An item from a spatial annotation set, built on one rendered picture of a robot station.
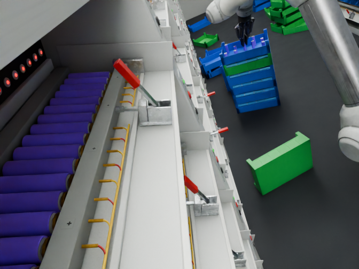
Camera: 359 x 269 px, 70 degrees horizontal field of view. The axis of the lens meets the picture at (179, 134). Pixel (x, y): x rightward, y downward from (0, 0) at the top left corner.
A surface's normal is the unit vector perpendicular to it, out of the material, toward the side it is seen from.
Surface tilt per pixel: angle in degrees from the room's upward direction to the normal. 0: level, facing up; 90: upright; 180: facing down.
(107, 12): 90
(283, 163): 90
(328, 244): 0
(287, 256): 0
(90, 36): 90
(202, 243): 21
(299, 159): 90
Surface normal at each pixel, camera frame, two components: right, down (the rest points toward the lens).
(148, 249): -0.02, -0.80
